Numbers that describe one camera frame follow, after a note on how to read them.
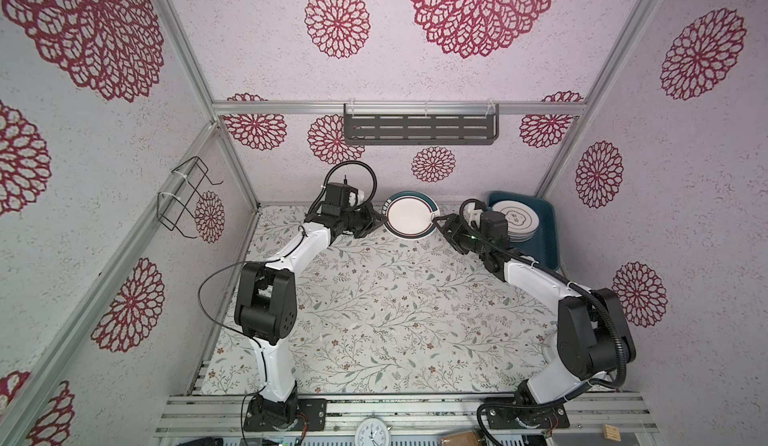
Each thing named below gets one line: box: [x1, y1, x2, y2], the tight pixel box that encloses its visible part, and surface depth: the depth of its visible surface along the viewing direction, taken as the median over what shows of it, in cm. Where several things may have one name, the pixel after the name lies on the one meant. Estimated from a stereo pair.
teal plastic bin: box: [488, 190, 560, 271], surface depth 111 cm
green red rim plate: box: [382, 190, 440, 241], surface depth 92 cm
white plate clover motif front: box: [492, 200, 540, 242], surface depth 112 cm
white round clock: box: [354, 417, 391, 446], surface depth 70 cm
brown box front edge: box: [440, 432, 479, 446], surface depth 69 cm
